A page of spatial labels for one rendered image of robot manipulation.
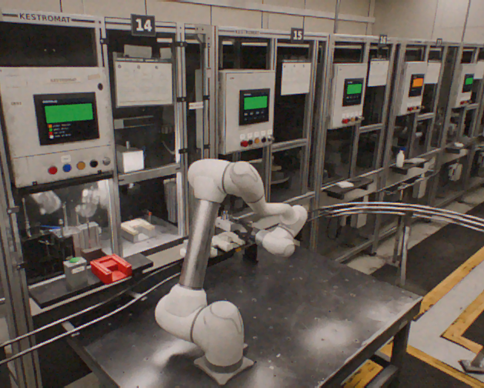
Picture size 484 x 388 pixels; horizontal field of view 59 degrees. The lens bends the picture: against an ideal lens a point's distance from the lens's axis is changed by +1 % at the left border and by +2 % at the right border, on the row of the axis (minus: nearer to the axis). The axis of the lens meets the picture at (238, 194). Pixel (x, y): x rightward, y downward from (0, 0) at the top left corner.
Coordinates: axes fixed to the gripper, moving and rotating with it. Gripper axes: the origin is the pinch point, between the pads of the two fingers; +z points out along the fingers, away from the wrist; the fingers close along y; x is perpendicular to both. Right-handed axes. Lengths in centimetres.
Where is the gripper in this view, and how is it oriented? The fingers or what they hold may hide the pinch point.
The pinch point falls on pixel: (234, 225)
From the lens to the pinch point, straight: 238.2
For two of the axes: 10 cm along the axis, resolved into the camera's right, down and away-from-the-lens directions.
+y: 0.3, -9.4, -3.3
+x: -7.2, 2.1, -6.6
